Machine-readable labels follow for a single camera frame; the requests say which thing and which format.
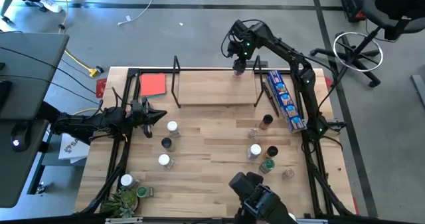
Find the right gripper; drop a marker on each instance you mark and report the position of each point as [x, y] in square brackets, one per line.
[240, 56]

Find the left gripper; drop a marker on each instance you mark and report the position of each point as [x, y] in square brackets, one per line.
[139, 112]

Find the white lid bagel seasoning jar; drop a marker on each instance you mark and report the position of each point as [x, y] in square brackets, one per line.
[164, 159]
[172, 126]
[254, 150]
[127, 180]

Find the black lid jar yellow-green label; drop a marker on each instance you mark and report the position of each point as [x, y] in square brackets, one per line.
[167, 143]

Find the small clear glass spice jar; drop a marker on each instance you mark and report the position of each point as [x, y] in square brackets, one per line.
[252, 133]
[288, 173]

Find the black lid jar orange spice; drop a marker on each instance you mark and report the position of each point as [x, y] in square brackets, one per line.
[271, 151]

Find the green lid herb jar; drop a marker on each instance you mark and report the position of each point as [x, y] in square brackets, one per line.
[143, 191]
[267, 165]

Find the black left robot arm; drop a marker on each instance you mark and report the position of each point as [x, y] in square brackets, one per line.
[86, 121]

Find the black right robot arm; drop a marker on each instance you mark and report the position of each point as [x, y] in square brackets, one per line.
[289, 54]

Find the teal paper sheet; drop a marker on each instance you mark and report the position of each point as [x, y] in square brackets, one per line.
[159, 96]

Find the red paper folder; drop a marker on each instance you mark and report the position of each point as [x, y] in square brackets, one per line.
[152, 84]

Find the black flat bar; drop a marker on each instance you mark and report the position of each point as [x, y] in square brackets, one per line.
[270, 99]

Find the blue plastic wrap box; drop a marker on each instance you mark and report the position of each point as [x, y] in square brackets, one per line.
[285, 101]

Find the red corner pad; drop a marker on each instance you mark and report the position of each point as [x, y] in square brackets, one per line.
[328, 82]
[101, 87]

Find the white box with logo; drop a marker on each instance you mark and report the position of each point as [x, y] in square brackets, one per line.
[71, 149]

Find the green succulent plant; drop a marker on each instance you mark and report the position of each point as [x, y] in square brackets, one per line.
[121, 202]

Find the black desk support bar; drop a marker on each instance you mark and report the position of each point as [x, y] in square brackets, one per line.
[44, 110]

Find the grey desk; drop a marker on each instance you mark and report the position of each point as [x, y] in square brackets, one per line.
[30, 67]

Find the black bulky device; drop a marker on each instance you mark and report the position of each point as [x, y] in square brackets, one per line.
[262, 200]

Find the black computer mouse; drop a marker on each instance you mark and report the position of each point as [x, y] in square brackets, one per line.
[20, 139]

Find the person's foot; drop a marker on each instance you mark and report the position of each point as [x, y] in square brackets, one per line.
[51, 4]

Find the black keyboard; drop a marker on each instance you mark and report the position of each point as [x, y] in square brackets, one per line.
[5, 96]

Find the black swivel stool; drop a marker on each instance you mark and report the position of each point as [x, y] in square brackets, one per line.
[398, 4]

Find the grey metal bar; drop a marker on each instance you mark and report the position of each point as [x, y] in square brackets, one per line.
[419, 91]

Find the black metal table frame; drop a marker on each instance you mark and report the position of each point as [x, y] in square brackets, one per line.
[132, 71]

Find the silver metal bracket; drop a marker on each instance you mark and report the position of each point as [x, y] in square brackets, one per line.
[308, 221]
[123, 220]

